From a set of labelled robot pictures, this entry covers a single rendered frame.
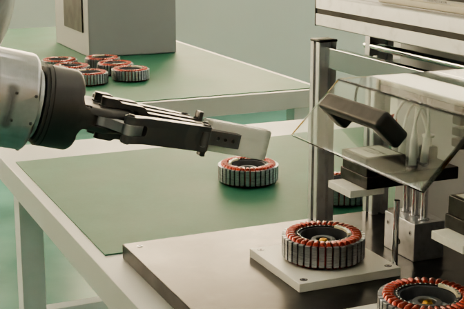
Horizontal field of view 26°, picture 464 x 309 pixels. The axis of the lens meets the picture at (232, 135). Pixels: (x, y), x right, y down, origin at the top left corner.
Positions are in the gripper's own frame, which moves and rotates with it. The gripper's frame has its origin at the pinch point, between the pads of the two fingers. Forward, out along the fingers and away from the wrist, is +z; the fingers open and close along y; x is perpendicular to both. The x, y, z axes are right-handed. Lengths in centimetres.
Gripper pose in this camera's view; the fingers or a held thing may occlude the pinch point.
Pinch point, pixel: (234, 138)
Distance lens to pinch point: 99.4
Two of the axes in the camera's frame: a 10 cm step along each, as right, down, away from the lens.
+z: 9.0, 1.6, 4.1
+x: 2.3, -9.6, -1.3
